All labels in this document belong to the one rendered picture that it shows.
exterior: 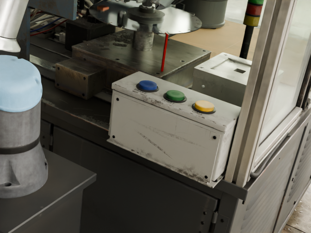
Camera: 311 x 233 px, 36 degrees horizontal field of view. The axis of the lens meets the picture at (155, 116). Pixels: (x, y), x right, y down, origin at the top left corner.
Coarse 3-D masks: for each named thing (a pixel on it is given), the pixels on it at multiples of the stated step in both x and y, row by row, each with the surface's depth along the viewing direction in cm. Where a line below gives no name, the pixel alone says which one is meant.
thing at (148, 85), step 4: (144, 80) 106; (148, 80) 106; (140, 84) 103; (144, 84) 104; (148, 84) 104; (152, 84) 104; (156, 84) 105; (144, 88) 103; (148, 88) 103; (152, 88) 103
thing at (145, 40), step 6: (138, 36) 139; (144, 36) 139; (150, 36) 139; (132, 42) 142; (138, 42) 140; (144, 42) 139; (150, 42) 140; (138, 48) 140; (144, 48) 140; (150, 48) 142
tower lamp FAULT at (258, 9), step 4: (248, 4) 134; (252, 4) 133; (248, 8) 135; (252, 8) 134; (256, 8) 133; (260, 8) 134; (248, 12) 135; (252, 12) 134; (256, 12) 134; (260, 12) 135
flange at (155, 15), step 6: (132, 12) 136; (138, 12) 136; (144, 12) 136; (150, 12) 136; (156, 12) 139; (162, 12) 140; (138, 18) 134; (144, 18) 134; (150, 18) 134; (156, 18) 135; (162, 18) 136
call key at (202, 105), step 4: (200, 100) 100; (204, 100) 100; (196, 104) 98; (200, 104) 98; (204, 104) 98; (208, 104) 99; (212, 104) 99; (196, 108) 98; (200, 108) 97; (204, 108) 97; (208, 108) 97; (212, 108) 98
